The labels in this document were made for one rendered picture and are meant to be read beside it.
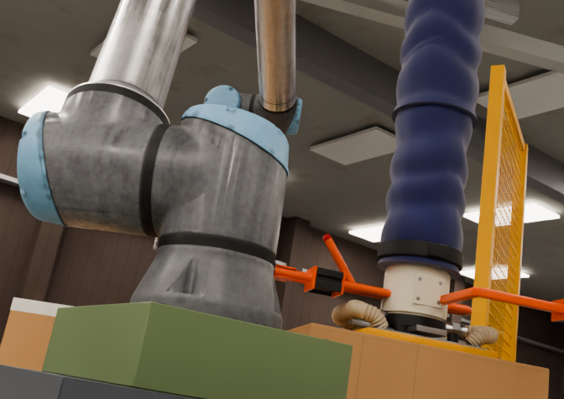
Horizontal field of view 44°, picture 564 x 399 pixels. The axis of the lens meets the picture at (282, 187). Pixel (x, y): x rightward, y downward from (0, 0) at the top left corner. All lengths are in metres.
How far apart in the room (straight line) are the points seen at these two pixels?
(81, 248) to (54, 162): 9.67
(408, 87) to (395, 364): 0.78
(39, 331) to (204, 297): 2.37
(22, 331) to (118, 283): 7.62
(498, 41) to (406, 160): 2.80
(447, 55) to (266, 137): 1.20
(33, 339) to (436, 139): 1.93
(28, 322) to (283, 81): 1.91
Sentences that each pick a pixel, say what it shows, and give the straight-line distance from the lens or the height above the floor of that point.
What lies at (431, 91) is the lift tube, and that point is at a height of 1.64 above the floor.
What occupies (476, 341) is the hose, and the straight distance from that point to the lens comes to 1.83.
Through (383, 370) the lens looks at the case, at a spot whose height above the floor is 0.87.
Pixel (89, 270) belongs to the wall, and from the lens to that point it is 10.59.
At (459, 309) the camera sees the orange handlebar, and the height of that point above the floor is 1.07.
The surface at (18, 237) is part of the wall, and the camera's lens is 10.31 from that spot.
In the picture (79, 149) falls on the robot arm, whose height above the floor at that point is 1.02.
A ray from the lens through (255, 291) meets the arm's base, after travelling 0.82.
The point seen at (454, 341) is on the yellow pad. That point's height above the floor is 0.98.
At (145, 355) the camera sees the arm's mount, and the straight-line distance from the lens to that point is 0.70.
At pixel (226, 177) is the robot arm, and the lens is 0.85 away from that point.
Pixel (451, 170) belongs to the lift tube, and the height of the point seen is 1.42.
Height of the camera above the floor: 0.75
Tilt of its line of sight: 17 degrees up
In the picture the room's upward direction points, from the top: 10 degrees clockwise
